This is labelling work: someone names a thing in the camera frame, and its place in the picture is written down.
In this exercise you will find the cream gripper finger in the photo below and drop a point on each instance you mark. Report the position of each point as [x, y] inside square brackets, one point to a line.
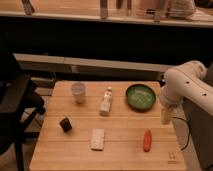
[166, 115]

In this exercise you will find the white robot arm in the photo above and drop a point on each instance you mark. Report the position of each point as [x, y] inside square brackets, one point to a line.
[185, 81]

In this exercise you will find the green round bowl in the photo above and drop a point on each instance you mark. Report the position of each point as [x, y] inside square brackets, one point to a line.
[140, 97]

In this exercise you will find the orange carrot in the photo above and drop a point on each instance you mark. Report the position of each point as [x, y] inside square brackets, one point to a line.
[147, 141]

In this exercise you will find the white plastic bottle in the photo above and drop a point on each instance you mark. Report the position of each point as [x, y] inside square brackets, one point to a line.
[106, 102]

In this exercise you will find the white rectangular sponge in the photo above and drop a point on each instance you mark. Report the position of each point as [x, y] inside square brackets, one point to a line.
[97, 139]

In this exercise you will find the white paper cup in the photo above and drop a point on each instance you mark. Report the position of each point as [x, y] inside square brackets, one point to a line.
[78, 91]

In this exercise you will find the black office chair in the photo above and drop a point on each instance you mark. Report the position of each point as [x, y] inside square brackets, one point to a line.
[19, 104]

